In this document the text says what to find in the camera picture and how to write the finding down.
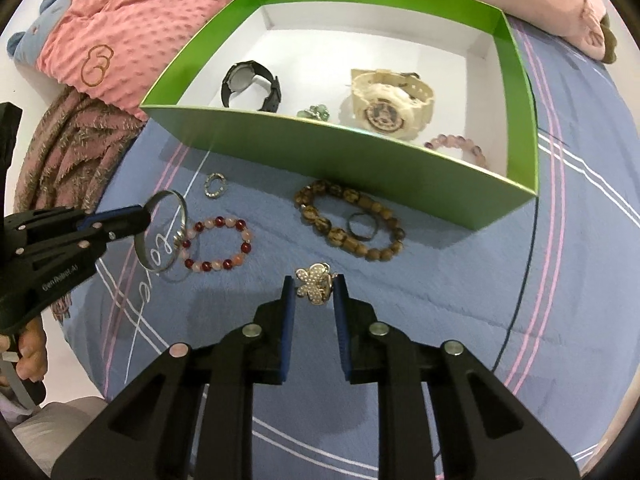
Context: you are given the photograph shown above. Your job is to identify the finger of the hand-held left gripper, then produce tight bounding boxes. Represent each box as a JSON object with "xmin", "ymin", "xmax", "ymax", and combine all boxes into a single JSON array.
[
  {"xmin": 75, "ymin": 208, "xmax": 152, "ymax": 257},
  {"xmin": 80, "ymin": 204, "xmax": 147, "ymax": 228}
]

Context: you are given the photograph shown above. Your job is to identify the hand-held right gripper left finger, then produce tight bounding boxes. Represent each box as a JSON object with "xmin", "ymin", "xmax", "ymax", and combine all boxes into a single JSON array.
[{"xmin": 50, "ymin": 275, "xmax": 296, "ymax": 480}]

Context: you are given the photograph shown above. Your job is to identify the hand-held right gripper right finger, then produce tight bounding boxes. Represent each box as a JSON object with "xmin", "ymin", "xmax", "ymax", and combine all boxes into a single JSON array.
[{"xmin": 332, "ymin": 274, "xmax": 581, "ymax": 480}]

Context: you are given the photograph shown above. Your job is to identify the silver bangle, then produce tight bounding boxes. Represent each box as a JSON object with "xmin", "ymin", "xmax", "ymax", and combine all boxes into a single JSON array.
[{"xmin": 134, "ymin": 190, "xmax": 190, "ymax": 272}]

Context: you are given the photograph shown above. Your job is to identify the gold butterfly ring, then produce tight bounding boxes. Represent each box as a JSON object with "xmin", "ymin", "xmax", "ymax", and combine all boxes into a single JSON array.
[{"xmin": 294, "ymin": 262, "xmax": 335, "ymax": 307}]

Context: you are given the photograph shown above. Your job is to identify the green cardboard box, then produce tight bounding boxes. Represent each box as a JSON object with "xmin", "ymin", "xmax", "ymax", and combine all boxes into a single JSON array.
[{"xmin": 139, "ymin": 0, "xmax": 542, "ymax": 231}]

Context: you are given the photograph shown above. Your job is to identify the black wrist watch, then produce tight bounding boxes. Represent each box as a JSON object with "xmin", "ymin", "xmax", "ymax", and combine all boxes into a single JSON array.
[{"xmin": 221, "ymin": 61, "xmax": 282, "ymax": 112}]

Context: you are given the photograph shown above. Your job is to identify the pink purple bead bracelet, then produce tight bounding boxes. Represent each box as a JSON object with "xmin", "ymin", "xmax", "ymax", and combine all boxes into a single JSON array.
[{"xmin": 424, "ymin": 132, "xmax": 488, "ymax": 170}]

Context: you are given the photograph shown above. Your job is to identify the green bead charm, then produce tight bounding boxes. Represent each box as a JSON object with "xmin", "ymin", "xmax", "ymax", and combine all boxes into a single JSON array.
[{"xmin": 296, "ymin": 104, "xmax": 332, "ymax": 122}]

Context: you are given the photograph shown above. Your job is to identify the cream wrist watch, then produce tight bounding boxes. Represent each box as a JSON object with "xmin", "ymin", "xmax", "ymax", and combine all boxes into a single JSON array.
[{"xmin": 341, "ymin": 67, "xmax": 436, "ymax": 142}]

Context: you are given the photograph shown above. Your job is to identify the person's left hand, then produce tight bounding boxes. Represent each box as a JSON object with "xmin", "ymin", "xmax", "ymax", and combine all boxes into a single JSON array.
[{"xmin": 0, "ymin": 317, "xmax": 49, "ymax": 386}]

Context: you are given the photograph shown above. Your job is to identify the brown fuzzy blanket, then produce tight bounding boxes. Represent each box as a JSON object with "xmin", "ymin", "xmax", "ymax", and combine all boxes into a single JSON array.
[{"xmin": 14, "ymin": 87, "xmax": 148, "ymax": 323}]

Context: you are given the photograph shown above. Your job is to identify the grey clothing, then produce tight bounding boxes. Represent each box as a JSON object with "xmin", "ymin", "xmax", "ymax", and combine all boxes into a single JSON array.
[{"xmin": 10, "ymin": 395, "xmax": 108, "ymax": 480}]

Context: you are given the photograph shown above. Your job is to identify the pink dotted blanket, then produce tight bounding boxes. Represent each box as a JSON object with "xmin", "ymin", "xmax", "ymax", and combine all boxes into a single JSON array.
[{"xmin": 37, "ymin": 0, "xmax": 263, "ymax": 121}]

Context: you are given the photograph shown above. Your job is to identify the blue plush toy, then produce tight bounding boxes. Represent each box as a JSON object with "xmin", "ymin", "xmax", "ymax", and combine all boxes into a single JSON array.
[{"xmin": 6, "ymin": 0, "xmax": 73, "ymax": 68}]

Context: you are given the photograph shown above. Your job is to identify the small rhinestone ring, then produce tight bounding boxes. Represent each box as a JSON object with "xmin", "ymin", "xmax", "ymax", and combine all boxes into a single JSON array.
[{"xmin": 205, "ymin": 172, "xmax": 229, "ymax": 201}]

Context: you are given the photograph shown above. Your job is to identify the red pink bead bracelet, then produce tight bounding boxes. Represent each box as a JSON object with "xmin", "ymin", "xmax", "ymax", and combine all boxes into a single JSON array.
[{"xmin": 177, "ymin": 216, "xmax": 253, "ymax": 273}]

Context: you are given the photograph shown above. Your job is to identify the brown wooden bead bracelet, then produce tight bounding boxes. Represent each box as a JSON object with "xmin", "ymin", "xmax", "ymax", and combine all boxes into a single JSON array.
[{"xmin": 294, "ymin": 180, "xmax": 407, "ymax": 263}]

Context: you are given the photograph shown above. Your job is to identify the dark metal ring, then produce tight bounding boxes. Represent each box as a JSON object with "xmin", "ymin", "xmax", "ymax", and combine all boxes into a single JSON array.
[{"xmin": 347, "ymin": 211, "xmax": 378, "ymax": 241}]

